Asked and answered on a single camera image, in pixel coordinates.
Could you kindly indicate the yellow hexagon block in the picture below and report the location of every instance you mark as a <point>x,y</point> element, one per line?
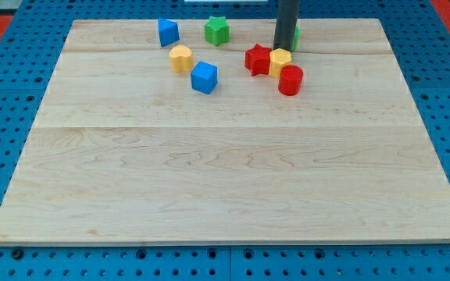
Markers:
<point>279,58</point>

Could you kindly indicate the yellow heart block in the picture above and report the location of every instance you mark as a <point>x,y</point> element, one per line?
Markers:
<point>181,59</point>

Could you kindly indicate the blue cube block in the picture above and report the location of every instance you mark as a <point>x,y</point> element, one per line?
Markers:
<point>204,77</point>

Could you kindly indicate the red cylinder block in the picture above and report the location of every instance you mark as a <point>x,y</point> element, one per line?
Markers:
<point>290,81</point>

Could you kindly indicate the red star block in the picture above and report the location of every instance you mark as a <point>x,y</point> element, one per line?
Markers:
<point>257,60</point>

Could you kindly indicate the light wooden board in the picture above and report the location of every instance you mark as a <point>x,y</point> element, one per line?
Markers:
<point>123,152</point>

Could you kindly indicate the green star block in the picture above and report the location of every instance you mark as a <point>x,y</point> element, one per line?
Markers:
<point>217,30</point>

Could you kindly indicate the blue triangle block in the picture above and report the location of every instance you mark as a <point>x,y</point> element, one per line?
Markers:
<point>168,32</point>

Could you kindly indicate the green block behind rod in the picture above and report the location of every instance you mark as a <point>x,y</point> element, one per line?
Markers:
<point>296,39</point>

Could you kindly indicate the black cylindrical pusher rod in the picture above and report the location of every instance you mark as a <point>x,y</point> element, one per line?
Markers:
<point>287,15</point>

